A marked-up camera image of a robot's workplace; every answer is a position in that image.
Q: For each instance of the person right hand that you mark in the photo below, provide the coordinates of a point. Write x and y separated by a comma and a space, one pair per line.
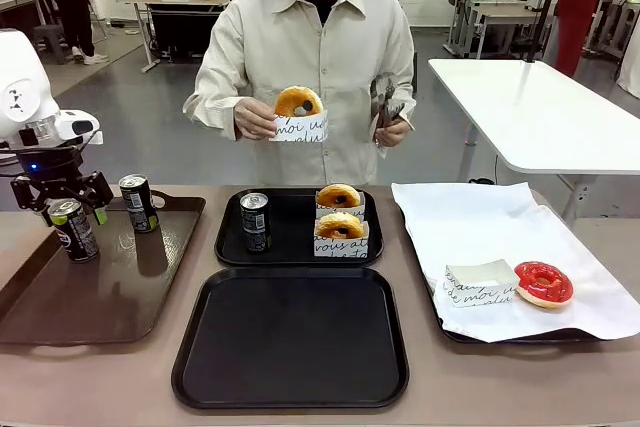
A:
252, 119

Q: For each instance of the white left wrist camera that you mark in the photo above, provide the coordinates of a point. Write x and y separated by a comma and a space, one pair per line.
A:
95, 137

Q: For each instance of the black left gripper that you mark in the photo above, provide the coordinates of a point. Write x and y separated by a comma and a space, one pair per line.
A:
50, 172

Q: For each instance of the black square tray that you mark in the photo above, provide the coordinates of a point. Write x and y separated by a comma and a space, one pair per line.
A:
295, 227
290, 337

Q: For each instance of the black tray under paper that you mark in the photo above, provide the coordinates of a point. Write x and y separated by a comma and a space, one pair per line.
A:
500, 338

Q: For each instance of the white paper sheet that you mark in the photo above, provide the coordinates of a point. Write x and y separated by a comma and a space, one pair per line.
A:
475, 227

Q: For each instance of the golden donut with dark filling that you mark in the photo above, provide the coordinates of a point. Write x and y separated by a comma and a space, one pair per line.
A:
290, 102
327, 194
327, 227

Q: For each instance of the person in beige shirt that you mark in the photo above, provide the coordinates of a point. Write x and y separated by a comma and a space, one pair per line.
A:
325, 47

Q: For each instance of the person left forearm beige sleeve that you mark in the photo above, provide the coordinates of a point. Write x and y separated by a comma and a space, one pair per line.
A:
407, 97

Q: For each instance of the person right forearm beige sleeve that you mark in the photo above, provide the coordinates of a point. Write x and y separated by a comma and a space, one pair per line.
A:
210, 102

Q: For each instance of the red glazed donut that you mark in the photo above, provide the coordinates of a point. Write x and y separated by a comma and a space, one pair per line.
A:
560, 292

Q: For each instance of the grey plastic stool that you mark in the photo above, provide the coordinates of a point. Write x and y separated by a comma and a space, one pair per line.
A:
50, 34

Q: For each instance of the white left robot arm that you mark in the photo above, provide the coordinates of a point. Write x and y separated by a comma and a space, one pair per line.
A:
25, 72

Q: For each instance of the black drink can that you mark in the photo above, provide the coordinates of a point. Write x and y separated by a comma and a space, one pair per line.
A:
77, 242
142, 212
256, 227

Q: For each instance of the black cabinet under table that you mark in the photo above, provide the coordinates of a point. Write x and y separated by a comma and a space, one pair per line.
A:
175, 32

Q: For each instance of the dark metal tongs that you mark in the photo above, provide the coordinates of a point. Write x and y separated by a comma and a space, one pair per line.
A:
387, 107

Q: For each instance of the black stand pole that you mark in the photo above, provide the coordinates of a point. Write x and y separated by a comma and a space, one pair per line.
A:
545, 12

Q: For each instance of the person left hand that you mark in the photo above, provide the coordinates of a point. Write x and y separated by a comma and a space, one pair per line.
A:
395, 134

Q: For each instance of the brown plastic tray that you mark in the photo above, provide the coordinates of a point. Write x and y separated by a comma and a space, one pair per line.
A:
100, 297

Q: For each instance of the white folding table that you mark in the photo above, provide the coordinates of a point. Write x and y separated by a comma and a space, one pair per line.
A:
525, 112

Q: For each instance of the white printed paper donut box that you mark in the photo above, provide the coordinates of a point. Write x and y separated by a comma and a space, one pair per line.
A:
359, 211
340, 248
300, 129
480, 294

